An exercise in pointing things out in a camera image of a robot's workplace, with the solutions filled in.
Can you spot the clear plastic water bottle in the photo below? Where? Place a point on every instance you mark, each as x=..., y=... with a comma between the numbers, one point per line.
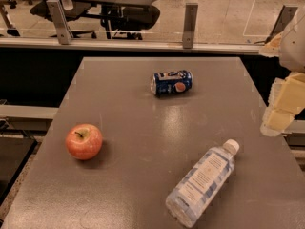
x=196, y=190

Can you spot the red apple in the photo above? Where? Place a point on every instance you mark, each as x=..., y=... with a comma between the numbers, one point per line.
x=84, y=141

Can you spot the metal rail bracket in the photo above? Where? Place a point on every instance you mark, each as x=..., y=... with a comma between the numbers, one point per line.
x=189, y=25
x=59, y=20
x=285, y=16

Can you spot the middle metal rail bracket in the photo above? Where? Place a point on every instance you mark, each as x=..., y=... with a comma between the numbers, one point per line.
x=189, y=25

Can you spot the right metal rail bracket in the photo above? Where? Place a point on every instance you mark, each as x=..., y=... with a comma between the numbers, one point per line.
x=285, y=16

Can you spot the metal barrier rail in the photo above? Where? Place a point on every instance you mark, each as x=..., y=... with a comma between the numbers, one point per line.
x=128, y=46

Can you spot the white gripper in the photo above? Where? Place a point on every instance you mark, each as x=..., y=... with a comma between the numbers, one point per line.
x=294, y=50

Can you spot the blue pepsi can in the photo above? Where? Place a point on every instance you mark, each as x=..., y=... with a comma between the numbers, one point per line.
x=171, y=82

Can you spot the left metal rail bracket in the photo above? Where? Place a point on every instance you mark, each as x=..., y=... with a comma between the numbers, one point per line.
x=59, y=20

